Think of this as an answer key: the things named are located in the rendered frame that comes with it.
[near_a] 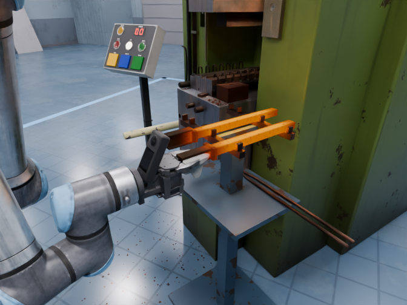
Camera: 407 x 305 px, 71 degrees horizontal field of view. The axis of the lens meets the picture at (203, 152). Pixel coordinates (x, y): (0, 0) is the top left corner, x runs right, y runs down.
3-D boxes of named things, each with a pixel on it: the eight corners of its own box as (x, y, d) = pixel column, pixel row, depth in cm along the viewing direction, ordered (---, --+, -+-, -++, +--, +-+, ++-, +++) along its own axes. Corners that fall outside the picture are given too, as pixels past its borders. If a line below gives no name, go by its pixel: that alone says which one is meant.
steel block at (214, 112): (217, 193, 140) (219, 107, 120) (180, 162, 169) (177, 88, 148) (295, 163, 167) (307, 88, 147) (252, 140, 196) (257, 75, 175)
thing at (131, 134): (126, 141, 165) (125, 133, 162) (123, 138, 169) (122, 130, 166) (191, 126, 186) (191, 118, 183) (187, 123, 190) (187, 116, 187)
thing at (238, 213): (235, 241, 85) (235, 236, 84) (169, 181, 114) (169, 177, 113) (300, 205, 100) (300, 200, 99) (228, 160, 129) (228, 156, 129)
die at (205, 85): (211, 96, 134) (212, 78, 130) (190, 87, 149) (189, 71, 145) (276, 85, 154) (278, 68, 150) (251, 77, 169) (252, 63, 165)
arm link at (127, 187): (102, 164, 64) (119, 184, 57) (123, 158, 67) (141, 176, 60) (108, 197, 68) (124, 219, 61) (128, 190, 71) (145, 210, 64)
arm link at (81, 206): (52, 220, 62) (40, 181, 58) (109, 200, 69) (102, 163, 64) (62, 246, 55) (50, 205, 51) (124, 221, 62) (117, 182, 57)
